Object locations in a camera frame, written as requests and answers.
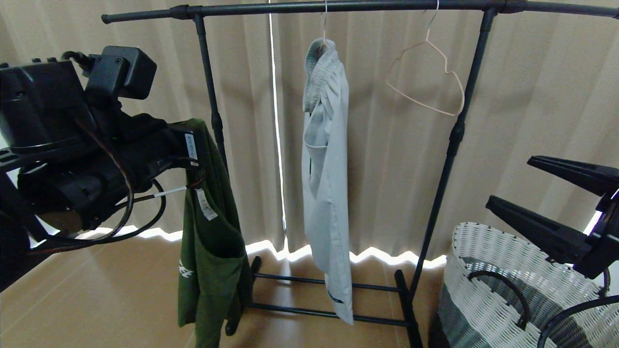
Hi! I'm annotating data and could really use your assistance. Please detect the green long-sleeved shirt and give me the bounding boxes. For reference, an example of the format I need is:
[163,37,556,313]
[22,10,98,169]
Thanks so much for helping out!
[177,118,253,348]

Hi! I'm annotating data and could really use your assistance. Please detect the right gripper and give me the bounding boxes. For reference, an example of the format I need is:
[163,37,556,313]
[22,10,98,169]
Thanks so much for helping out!
[486,156,619,280]

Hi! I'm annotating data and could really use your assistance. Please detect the pink clothes hanger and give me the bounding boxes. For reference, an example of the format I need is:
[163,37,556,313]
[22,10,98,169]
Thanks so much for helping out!
[319,0,331,50]
[385,0,466,117]

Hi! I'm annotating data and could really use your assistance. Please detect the beige curtain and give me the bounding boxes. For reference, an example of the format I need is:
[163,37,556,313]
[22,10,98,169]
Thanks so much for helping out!
[0,0,619,264]

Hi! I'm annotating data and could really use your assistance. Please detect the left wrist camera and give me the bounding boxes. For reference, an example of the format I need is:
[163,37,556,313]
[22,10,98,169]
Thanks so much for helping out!
[86,46,158,101]

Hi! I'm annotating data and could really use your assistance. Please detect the white laundry basket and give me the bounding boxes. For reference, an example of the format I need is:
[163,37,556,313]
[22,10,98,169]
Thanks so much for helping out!
[428,221,619,348]

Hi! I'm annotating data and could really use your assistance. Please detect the black clothes rack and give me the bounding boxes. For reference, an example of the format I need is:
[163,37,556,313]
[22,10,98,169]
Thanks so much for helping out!
[102,0,619,348]

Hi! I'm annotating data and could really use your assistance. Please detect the pale grey shorts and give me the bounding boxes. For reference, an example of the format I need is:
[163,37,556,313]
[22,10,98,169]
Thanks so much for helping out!
[301,39,354,325]

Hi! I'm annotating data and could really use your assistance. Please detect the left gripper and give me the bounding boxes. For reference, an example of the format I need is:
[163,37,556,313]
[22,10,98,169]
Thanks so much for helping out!
[118,114,209,194]

